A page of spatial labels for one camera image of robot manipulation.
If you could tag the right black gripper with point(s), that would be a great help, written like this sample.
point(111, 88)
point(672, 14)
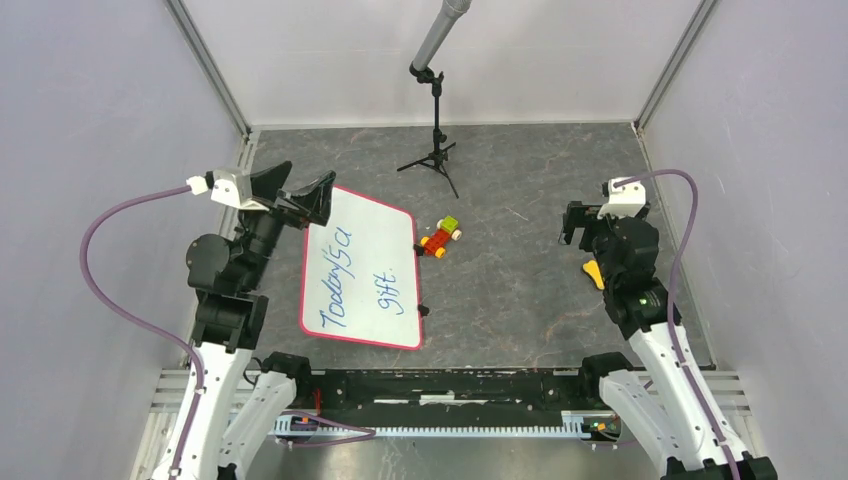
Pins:
point(573, 218)

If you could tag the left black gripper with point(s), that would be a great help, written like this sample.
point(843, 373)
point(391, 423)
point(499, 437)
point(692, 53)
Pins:
point(314, 201)

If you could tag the yellow eraser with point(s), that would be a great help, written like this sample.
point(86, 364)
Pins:
point(592, 270)

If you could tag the pink framed whiteboard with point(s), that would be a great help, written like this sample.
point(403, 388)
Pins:
point(360, 275)

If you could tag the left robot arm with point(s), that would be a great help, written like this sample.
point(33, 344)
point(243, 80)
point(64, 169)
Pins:
point(209, 441)

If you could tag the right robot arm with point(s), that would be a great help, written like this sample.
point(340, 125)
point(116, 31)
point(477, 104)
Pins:
point(683, 431)

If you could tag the colourful toy brick car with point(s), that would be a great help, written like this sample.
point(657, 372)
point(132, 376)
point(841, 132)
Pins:
point(447, 230)

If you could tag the microphone on black tripod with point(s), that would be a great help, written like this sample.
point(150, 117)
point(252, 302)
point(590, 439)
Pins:
point(450, 12)

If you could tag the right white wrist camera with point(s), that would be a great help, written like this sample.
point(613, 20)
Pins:
point(624, 198)

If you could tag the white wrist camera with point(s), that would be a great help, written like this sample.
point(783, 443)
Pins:
point(228, 187)
point(624, 198)

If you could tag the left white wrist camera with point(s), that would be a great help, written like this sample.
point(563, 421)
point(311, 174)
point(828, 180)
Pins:
point(228, 187)

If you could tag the white toothed cable duct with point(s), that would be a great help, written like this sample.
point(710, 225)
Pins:
point(569, 427)

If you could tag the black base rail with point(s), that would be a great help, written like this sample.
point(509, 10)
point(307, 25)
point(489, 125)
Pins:
point(534, 397)

